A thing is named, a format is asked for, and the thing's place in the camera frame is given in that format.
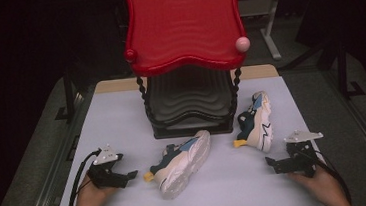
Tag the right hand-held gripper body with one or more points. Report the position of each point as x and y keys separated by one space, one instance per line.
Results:
x=301 y=156

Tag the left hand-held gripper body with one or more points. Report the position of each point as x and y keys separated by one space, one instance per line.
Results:
x=105 y=171

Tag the white and navy chunky sneaker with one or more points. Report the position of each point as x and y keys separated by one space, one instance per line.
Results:
x=259 y=126
x=180 y=166

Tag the red and black shoe rack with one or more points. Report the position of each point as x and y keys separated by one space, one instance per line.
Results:
x=184 y=22

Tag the person's left hand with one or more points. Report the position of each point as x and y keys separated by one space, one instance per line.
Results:
x=90 y=199

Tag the person's right hand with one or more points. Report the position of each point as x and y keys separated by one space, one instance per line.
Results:
x=320 y=186

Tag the black metal stand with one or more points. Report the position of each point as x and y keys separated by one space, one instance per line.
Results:
x=344 y=72
x=69 y=96

